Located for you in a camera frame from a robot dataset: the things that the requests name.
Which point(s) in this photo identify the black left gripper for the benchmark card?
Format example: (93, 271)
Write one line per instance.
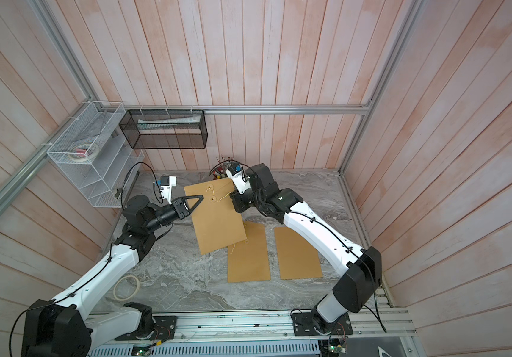
(180, 208)

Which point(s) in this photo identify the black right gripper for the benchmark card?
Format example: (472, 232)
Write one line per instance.
(240, 201)

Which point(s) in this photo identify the brown kraft file bag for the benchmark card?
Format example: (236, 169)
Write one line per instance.
(248, 260)
(216, 223)
(297, 259)

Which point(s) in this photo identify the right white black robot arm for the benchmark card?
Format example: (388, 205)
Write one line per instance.
(360, 269)

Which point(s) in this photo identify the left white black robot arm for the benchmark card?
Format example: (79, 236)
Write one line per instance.
(62, 327)

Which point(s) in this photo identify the bundle of pens and pencils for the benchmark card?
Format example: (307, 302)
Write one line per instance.
(223, 164)

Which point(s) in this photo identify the clear tape roll on table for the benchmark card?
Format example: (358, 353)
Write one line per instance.
(126, 288)

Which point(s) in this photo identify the tape roll on shelf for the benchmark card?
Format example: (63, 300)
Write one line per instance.
(83, 153)

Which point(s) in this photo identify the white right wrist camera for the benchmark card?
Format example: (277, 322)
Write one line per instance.
(235, 171)

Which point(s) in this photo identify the black mesh wall basket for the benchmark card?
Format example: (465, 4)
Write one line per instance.
(165, 129)

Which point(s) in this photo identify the white wire mesh shelf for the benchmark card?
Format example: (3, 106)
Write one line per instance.
(102, 180)

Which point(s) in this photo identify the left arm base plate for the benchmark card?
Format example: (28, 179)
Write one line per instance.
(156, 328)

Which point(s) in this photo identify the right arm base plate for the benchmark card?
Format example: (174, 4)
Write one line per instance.
(311, 324)

